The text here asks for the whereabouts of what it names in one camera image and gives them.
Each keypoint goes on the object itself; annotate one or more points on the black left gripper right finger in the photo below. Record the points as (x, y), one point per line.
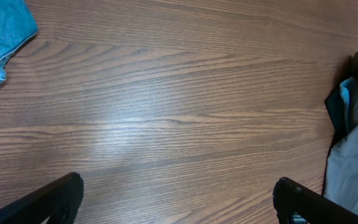
(295, 203)

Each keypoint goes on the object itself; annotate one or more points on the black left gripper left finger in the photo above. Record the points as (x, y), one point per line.
(56, 202)

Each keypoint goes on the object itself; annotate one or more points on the folded blue denim shorts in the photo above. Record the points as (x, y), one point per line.
(17, 26)

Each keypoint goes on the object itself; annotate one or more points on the black and blue shirt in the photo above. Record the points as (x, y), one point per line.
(338, 103)

